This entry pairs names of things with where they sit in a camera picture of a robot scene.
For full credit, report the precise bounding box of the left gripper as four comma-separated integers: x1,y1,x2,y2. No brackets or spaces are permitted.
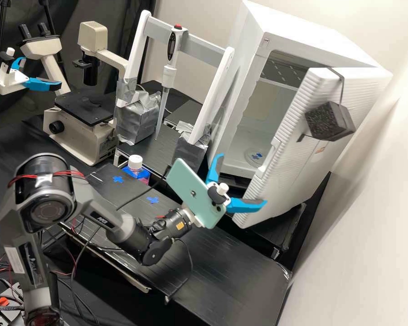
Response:
0,57,63,96

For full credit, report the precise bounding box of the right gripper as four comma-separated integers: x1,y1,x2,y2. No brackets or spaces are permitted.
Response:
183,153,268,229

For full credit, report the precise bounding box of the incubator door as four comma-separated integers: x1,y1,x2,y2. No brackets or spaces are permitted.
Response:
231,66,358,229

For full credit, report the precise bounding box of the left phone holder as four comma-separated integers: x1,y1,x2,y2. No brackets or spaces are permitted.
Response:
0,47,16,74

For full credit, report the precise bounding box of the petri dish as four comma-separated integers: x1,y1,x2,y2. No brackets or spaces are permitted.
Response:
244,147,271,168

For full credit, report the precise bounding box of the cream microscope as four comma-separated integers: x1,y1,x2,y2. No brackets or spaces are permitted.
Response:
18,21,131,167

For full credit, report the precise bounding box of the small bottle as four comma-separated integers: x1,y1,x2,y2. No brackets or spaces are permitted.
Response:
127,154,152,185

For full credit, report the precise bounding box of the black tray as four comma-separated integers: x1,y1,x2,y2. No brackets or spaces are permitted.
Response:
84,163,185,219

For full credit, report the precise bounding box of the blue bottle holder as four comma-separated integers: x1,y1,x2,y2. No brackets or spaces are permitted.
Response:
122,165,151,184

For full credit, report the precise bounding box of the white pipette stand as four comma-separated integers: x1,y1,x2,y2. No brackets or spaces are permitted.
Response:
114,9,236,174

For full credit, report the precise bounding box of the pipette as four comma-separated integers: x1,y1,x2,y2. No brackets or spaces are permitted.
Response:
155,24,189,141

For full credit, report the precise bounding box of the white incubator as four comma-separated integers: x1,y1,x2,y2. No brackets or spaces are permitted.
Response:
209,0,394,229

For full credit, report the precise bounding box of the right wrist camera phone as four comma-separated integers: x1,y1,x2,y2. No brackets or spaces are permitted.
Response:
165,157,230,230

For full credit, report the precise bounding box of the black cable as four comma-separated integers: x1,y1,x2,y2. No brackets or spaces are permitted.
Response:
163,237,195,303
116,177,169,211

